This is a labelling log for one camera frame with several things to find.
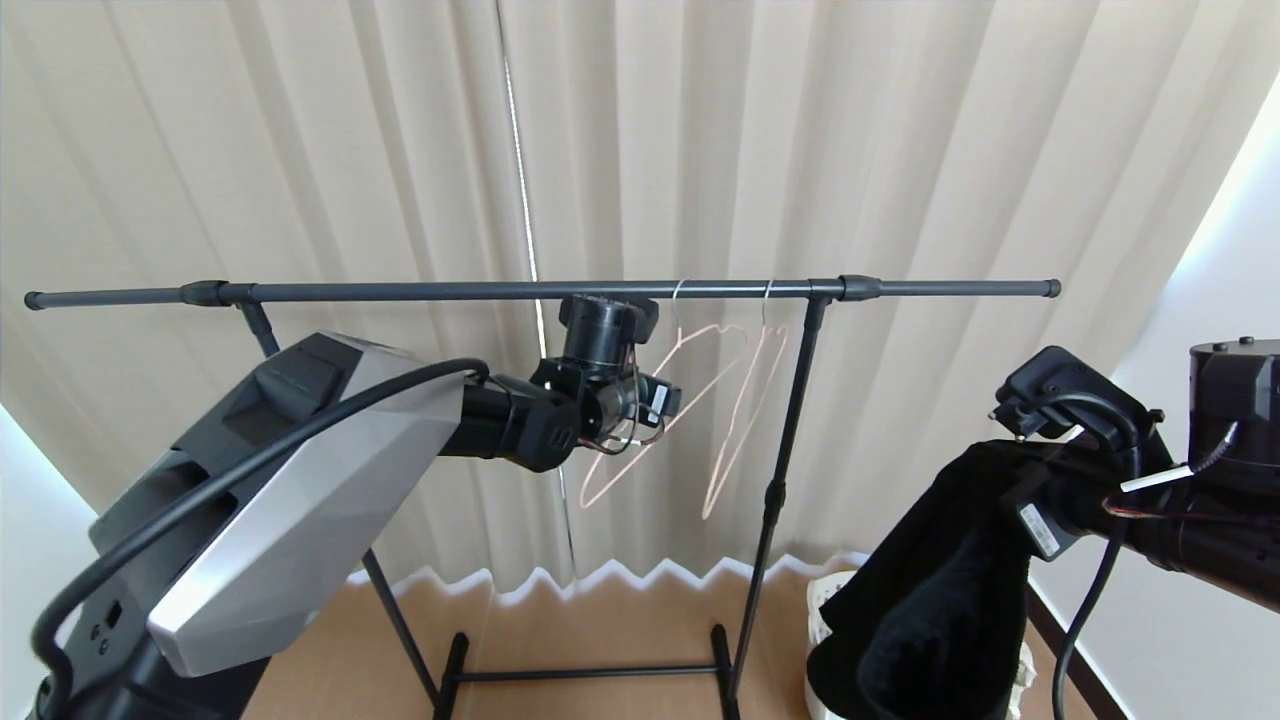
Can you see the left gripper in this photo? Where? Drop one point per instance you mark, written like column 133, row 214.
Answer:
column 620, row 405

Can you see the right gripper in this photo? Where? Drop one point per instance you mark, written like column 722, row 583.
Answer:
column 1090, row 510

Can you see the pink clothes hanger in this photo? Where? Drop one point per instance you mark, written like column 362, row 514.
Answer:
column 678, row 300
column 766, row 300

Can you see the black shorts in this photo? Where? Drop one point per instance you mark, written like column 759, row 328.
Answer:
column 930, row 600

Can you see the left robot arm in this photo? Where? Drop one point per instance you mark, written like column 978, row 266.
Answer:
column 300, row 500

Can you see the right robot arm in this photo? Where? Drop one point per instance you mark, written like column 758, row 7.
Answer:
column 1230, row 420

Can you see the black clothes rack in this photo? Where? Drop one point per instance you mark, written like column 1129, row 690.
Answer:
column 450, row 291

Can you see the white laundry basket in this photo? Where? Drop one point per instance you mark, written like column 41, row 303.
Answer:
column 828, row 600

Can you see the beige curtain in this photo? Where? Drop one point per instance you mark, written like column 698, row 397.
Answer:
column 300, row 150

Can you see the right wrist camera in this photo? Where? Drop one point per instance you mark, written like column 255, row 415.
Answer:
column 1050, row 375

